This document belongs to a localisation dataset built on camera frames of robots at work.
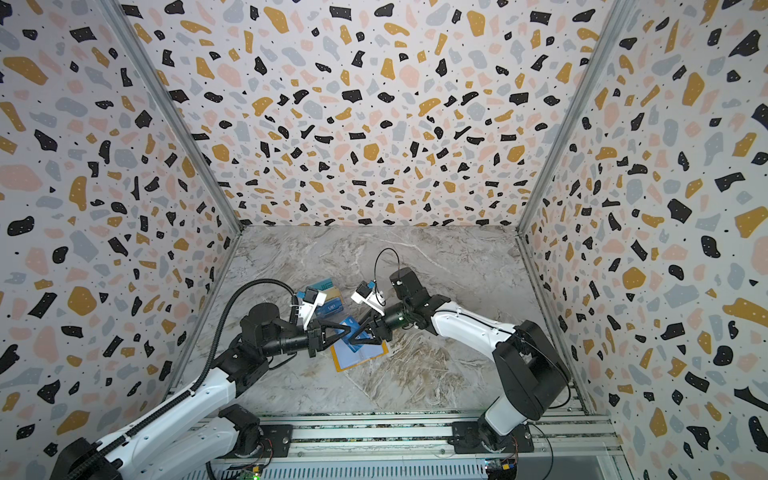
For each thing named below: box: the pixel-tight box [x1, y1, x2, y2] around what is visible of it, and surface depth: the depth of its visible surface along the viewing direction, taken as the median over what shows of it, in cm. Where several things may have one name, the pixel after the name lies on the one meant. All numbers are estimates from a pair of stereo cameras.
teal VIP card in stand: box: [309, 278, 335, 291], surface depth 99 cm
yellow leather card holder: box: [330, 339, 389, 372], surface depth 88 cm
